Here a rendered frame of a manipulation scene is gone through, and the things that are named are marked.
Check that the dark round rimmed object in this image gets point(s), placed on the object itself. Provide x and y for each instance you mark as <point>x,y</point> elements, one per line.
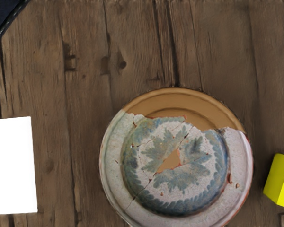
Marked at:
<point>0,14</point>

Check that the cracked blue floral ceramic plate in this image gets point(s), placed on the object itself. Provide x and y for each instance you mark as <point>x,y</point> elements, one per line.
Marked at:
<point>180,179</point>

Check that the white block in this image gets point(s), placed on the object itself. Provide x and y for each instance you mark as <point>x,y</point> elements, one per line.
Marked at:
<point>11,165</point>

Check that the yellow block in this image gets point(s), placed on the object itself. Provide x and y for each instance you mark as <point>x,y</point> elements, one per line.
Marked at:
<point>280,182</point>

